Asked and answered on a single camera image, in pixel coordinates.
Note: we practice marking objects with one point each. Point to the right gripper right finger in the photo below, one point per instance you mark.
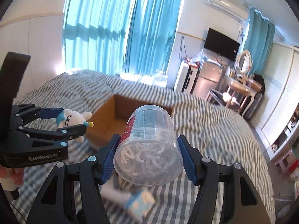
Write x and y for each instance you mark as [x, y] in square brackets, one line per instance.
[241, 201]

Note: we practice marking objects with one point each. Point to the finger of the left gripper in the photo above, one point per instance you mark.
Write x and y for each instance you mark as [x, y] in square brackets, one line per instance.
[24, 114]
[66, 134]

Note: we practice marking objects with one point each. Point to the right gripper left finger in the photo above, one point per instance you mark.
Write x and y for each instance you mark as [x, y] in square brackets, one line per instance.
[55, 202]

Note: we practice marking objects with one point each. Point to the white plush toy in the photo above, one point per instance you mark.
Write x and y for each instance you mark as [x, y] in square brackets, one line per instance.
[70, 118]

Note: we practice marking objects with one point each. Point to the brown cardboard box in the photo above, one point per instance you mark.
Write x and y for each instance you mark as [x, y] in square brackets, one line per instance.
[136, 121]

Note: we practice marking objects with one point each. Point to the blue tissue pack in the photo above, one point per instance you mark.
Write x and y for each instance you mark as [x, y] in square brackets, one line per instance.
[140, 204]

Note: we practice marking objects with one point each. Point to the clear floss pick jar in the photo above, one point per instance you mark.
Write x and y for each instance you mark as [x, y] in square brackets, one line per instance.
[148, 166]

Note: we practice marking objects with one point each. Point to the white plug-in night light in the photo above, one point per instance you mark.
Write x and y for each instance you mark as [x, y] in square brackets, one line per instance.
[114, 195]

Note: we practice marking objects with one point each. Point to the person's left hand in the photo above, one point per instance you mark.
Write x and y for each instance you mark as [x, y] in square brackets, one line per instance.
[11, 177]

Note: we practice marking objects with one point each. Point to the pink plastic stool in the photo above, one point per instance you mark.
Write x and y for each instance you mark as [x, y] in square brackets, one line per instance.
[285, 163]

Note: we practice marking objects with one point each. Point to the black cushioned stool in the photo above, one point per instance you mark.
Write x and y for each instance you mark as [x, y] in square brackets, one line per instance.
[223, 99]

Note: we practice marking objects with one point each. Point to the white sliding wardrobe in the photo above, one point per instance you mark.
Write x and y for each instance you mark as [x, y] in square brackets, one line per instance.
[272, 120]

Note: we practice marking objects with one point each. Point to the white dressing table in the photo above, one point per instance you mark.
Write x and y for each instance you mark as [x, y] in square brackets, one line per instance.
[242, 89]

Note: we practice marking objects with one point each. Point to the clear water jug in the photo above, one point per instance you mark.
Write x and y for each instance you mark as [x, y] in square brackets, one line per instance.
[160, 79]

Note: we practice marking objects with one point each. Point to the black bag on table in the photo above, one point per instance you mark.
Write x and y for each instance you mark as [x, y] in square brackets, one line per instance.
[258, 78]

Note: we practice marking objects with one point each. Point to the large teal window curtain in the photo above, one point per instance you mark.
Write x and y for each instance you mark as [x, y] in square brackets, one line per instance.
[95, 34]

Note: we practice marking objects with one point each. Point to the silver mini fridge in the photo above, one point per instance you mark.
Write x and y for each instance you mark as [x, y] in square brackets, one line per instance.
[207, 78]

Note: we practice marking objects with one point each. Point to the white suitcase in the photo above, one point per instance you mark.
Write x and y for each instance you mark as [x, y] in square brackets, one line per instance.
[186, 77]

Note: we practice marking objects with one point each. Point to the white oval vanity mirror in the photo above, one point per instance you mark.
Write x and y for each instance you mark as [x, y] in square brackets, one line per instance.
[244, 62]

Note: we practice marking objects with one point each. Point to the middle teal curtain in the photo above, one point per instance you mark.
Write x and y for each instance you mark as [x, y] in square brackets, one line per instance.
[151, 36]

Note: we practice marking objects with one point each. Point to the right teal curtain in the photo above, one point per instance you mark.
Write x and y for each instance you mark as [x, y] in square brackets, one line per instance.
[259, 40]

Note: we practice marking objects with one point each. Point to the black wall television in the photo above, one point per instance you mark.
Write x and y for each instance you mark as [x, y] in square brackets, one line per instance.
[221, 44]

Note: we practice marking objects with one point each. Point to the white wall air conditioner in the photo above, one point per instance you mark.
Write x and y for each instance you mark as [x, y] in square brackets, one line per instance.
[229, 8]

